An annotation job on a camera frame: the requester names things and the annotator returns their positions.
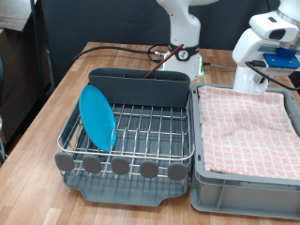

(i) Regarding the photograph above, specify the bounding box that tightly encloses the metal wire dish rack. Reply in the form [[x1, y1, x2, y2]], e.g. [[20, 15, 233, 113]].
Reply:
[[54, 82, 196, 183]]

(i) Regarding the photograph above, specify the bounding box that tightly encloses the blue plastic plate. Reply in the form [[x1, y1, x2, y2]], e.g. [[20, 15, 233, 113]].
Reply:
[[78, 84, 118, 153]]

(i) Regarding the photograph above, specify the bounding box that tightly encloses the black camera cable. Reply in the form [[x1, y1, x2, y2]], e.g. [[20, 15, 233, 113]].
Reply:
[[245, 60, 300, 92]]

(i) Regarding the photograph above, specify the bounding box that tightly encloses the pink checkered cloth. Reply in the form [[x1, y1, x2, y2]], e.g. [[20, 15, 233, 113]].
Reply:
[[197, 85, 300, 181]]

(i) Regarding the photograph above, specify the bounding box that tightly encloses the thin black looped cable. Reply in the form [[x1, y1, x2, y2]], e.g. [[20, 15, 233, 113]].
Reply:
[[147, 43, 172, 65]]

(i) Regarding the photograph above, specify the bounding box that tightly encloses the red-handled utensil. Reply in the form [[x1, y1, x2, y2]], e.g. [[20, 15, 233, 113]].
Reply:
[[143, 43, 185, 80]]

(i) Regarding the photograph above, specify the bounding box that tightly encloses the black backdrop curtain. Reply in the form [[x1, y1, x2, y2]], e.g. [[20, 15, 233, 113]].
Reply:
[[39, 0, 300, 92]]

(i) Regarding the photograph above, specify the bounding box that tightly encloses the thick black power cable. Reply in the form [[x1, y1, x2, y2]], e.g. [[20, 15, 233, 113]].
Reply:
[[72, 46, 151, 64]]

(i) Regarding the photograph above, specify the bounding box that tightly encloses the grey plastic crate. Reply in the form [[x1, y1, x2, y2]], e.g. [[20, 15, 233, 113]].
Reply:
[[190, 82, 300, 220]]

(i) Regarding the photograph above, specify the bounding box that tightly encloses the grey cable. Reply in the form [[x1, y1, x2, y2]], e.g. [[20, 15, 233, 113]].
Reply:
[[202, 62, 237, 71]]

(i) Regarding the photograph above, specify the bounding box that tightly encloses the dark grey cutlery holder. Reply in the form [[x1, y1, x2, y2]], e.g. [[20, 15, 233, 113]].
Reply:
[[88, 67, 191, 110]]

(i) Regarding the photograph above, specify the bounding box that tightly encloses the black vertical pole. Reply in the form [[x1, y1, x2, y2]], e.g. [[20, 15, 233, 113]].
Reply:
[[29, 0, 48, 106]]

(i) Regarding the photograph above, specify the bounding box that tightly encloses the wooden shelf board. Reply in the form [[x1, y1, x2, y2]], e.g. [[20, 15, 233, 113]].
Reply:
[[0, 0, 38, 32]]

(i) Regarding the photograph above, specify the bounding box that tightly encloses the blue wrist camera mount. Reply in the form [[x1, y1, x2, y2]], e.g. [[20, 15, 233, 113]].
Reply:
[[262, 47, 300, 69]]

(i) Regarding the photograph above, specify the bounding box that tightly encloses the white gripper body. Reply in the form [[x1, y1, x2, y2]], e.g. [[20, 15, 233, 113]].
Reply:
[[232, 10, 300, 79]]

